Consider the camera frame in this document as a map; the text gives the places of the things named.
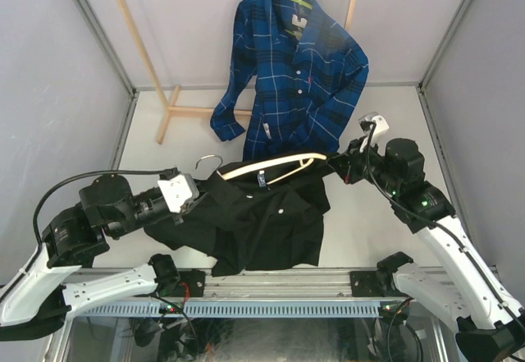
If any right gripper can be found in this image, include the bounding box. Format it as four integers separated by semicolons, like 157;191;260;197
328;135;401;195

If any cream wooden hanger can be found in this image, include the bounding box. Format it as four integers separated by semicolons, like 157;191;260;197
211;152;328;186

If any black shirt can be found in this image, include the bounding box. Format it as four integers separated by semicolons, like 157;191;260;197
144;161;331;277

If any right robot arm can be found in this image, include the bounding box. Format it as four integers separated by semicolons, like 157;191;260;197
327;137;524;361

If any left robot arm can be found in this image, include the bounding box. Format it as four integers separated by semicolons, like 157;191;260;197
1;173;205;341

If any blue plaid shirt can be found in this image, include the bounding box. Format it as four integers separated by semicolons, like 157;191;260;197
210;0;369;160

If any wooden clothes rack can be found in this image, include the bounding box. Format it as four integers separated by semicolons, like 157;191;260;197
115;0;357;144

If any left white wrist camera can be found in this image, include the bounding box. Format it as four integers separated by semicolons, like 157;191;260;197
157;173;199;214

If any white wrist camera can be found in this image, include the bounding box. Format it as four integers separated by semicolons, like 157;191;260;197
157;173;199;214
358;112;390;153

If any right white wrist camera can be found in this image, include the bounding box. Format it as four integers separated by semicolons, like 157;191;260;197
358;112;390;153

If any left black mount plate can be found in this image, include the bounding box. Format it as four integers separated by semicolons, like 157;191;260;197
160;269;206;298

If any black mount plate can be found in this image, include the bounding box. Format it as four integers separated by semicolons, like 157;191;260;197
160;269;206;298
349;270;386;297

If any blue slotted cable duct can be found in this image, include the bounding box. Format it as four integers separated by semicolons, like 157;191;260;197
84;300;381;318

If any right black camera cable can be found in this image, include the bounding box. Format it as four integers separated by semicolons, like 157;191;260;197
363;119;525;318

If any black camera cable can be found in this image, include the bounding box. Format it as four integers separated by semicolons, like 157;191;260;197
363;119;525;318
32;167;181;245

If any right black mount plate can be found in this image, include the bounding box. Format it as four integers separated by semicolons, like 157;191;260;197
349;270;386;297

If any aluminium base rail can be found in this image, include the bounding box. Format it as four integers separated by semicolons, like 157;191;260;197
59;266;508;302

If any left black camera cable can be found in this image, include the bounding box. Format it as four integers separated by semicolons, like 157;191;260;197
32;167;181;245

